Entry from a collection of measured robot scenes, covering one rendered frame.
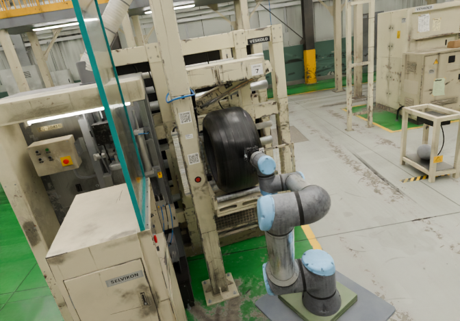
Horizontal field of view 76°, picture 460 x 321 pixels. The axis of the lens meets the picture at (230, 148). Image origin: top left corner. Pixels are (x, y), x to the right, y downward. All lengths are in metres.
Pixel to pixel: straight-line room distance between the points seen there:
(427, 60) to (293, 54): 6.32
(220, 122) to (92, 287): 1.13
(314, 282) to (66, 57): 11.49
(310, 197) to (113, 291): 0.91
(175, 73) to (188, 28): 9.39
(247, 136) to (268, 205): 0.95
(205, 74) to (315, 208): 1.44
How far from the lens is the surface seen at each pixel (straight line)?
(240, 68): 2.26
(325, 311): 1.68
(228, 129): 1.89
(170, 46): 1.90
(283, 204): 1.00
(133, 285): 1.44
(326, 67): 12.10
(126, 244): 1.32
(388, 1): 13.06
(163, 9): 1.91
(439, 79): 6.34
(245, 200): 2.14
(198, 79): 2.19
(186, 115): 1.94
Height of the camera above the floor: 1.93
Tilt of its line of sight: 20 degrees down
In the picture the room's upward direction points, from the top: 9 degrees counter-clockwise
